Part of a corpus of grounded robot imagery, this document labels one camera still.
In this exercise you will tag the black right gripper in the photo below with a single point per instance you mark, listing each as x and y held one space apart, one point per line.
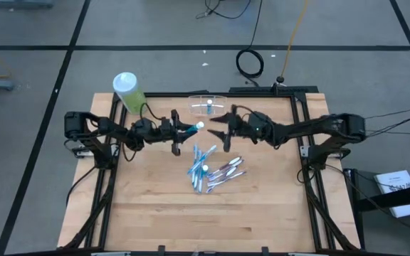
244 128

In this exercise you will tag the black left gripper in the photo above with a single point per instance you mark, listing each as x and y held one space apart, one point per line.
166 131

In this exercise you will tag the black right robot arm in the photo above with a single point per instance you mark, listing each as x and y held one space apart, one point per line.
315 126

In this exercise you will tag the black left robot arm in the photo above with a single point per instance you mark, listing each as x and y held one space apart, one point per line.
112 128

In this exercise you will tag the green disinfecting wipes canister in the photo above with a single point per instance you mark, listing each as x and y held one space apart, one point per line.
130 94

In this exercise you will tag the black table clamp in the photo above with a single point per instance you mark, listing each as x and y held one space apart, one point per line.
161 250
265 250

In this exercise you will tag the black side stand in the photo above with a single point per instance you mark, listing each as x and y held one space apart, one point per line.
386 199

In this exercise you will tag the white printed booklet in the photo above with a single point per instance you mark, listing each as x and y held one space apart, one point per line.
400 192

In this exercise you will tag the grey floor bar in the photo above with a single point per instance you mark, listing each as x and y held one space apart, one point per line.
21 3

